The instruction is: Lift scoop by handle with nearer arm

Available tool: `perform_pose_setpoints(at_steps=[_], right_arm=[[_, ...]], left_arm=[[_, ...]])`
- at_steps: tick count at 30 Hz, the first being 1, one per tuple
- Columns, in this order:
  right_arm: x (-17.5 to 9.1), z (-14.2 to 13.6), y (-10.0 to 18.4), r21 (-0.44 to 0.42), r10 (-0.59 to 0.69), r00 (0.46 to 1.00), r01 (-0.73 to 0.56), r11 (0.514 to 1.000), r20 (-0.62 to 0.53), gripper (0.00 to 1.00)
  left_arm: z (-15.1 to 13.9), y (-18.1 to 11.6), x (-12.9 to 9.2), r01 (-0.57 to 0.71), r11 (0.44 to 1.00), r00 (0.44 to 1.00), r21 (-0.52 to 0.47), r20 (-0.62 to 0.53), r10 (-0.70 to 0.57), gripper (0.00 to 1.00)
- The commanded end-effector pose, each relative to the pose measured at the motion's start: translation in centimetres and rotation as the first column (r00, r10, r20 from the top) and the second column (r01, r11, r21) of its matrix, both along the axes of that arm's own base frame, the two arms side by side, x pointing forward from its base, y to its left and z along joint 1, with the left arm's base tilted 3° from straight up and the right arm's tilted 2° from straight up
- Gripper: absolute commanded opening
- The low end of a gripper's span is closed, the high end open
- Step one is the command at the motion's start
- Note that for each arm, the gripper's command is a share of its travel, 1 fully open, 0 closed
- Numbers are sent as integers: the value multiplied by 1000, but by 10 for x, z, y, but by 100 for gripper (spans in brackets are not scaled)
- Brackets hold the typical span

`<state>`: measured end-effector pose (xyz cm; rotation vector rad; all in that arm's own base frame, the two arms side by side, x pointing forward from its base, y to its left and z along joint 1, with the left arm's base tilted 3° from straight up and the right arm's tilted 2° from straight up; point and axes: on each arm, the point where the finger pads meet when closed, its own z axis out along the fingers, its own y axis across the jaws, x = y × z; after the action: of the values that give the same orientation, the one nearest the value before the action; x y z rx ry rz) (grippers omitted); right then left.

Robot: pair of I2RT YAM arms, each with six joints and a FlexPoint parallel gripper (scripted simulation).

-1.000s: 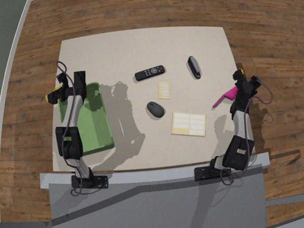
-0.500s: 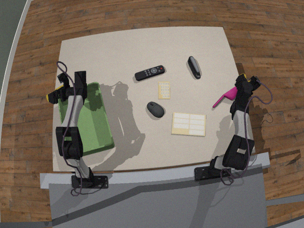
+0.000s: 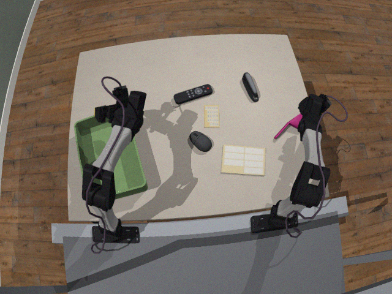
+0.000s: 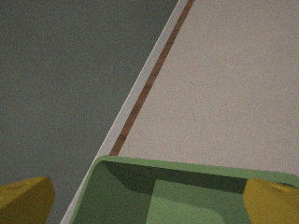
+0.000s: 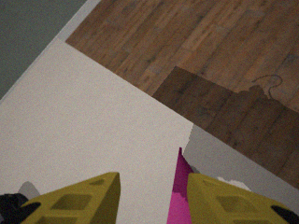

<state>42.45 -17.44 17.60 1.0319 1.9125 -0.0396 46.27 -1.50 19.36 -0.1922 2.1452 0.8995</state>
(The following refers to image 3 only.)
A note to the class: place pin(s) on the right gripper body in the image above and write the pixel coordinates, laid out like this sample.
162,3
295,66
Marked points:
302,105

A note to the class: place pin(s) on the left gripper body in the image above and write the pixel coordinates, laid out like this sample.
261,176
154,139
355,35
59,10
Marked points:
107,112

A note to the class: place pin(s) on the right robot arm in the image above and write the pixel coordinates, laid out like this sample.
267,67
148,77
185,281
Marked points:
303,194

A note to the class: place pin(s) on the black remote control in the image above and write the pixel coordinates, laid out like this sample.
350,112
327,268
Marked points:
192,94

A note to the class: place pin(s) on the black stapler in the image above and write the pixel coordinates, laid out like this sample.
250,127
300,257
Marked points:
250,87

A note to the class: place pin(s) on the black computer mouse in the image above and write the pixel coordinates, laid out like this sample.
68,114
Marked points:
200,141

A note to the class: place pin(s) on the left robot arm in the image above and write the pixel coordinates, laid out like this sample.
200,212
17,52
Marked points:
102,197

